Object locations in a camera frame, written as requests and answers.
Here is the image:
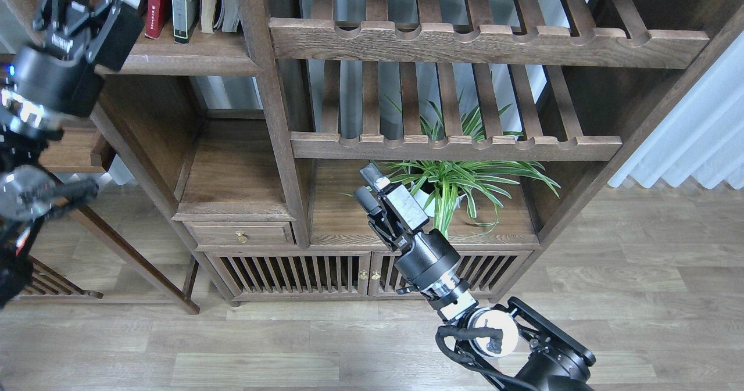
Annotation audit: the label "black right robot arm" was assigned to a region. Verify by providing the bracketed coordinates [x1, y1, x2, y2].
[354, 163, 596, 390]

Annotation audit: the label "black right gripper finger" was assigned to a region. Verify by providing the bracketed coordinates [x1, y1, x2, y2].
[360, 163, 430, 233]
[354, 186, 413, 252]

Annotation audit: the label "green and grey book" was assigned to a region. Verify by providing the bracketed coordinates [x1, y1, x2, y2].
[171, 0, 199, 44]

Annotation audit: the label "red cover book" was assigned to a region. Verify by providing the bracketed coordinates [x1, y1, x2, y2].
[145, 0, 171, 40]

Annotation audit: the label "white curtain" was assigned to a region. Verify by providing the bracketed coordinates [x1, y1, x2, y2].
[609, 35, 743, 189]

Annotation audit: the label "white plant pot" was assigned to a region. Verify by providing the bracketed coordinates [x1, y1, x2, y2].
[413, 184, 466, 217]

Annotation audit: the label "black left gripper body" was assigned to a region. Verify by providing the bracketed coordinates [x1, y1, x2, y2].
[2, 13, 103, 132]

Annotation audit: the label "dark wooden bookshelf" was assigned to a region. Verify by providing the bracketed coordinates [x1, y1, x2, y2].
[92, 0, 742, 303]

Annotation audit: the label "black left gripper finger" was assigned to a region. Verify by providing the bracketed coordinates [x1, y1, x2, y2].
[32, 0, 100, 37]
[85, 0, 144, 71]

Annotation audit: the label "wooden side furniture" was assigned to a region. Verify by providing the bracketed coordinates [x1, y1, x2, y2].
[19, 131, 201, 315]

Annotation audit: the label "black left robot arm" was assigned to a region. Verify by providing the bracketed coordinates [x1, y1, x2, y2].
[1, 0, 145, 304]

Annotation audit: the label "brass drawer knob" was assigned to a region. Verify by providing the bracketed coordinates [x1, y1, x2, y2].
[235, 230, 249, 245]

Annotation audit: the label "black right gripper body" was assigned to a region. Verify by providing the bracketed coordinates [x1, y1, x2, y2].
[395, 228, 460, 296]

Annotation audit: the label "upright books on shelf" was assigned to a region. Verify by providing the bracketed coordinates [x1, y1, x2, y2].
[200, 0, 240, 34]

